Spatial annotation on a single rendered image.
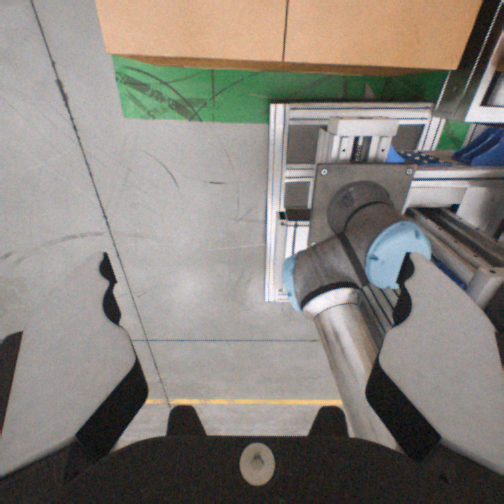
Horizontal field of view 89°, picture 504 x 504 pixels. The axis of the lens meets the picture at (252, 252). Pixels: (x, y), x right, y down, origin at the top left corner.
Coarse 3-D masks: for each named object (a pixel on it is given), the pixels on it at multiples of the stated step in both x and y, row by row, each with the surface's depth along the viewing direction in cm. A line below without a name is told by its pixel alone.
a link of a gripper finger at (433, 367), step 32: (416, 256) 10; (416, 288) 9; (448, 288) 9; (416, 320) 8; (448, 320) 7; (480, 320) 7; (384, 352) 7; (416, 352) 7; (448, 352) 7; (480, 352) 7; (384, 384) 6; (416, 384) 6; (448, 384) 6; (480, 384) 6; (384, 416) 6; (416, 416) 6; (448, 416) 5; (480, 416) 5; (416, 448) 6; (480, 448) 5
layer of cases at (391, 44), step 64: (128, 0) 79; (192, 0) 79; (256, 0) 79; (320, 0) 79; (384, 0) 79; (448, 0) 79; (192, 64) 114; (256, 64) 101; (320, 64) 90; (384, 64) 87; (448, 64) 87
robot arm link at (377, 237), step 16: (368, 208) 51; (384, 208) 50; (352, 224) 52; (368, 224) 47; (384, 224) 45; (400, 224) 44; (352, 240) 47; (368, 240) 45; (384, 240) 42; (400, 240) 42; (416, 240) 42; (352, 256) 46; (368, 256) 44; (384, 256) 43; (400, 256) 43; (368, 272) 45; (384, 272) 44
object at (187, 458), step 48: (192, 432) 5; (336, 432) 5; (96, 480) 4; (144, 480) 4; (192, 480) 4; (240, 480) 4; (288, 480) 4; (336, 480) 4; (384, 480) 4; (432, 480) 4
